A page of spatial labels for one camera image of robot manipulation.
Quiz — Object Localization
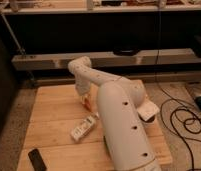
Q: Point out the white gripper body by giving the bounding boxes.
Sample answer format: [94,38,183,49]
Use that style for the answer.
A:
[75,76,91,96]

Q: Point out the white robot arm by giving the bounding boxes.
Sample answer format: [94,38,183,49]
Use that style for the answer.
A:
[68,56,162,171]

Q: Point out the wooden shelf beam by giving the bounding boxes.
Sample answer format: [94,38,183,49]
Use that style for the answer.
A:
[12,48,201,71]

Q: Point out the white remote control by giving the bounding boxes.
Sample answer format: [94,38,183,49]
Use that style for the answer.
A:
[70,116,96,142]

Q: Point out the black round object on beam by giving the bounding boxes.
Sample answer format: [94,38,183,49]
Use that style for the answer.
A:
[113,48,140,56]

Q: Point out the metal diagonal pole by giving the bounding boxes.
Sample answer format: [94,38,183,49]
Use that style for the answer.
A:
[0,6,26,56]

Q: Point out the black rectangular phone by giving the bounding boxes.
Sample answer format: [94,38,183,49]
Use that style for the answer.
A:
[28,149,47,171]

